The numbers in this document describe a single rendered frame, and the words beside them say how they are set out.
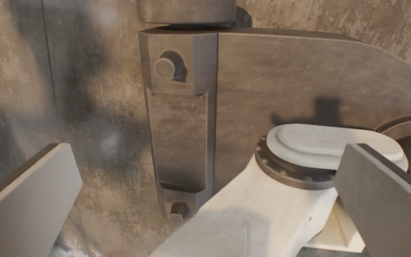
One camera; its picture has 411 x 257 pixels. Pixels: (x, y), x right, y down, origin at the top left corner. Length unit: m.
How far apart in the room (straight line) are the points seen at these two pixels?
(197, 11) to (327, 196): 0.35
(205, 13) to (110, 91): 0.44
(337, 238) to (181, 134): 0.35
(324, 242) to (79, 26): 0.78
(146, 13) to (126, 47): 0.26
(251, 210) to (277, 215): 0.03
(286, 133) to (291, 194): 0.09
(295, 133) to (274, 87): 0.12
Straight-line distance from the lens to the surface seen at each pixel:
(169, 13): 0.43
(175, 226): 0.70
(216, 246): 0.24
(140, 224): 1.11
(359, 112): 0.52
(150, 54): 0.44
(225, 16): 0.46
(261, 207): 0.31
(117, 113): 0.79
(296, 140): 0.36
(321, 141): 0.37
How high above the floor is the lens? 0.61
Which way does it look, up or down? 60 degrees down
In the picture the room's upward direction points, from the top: 158 degrees counter-clockwise
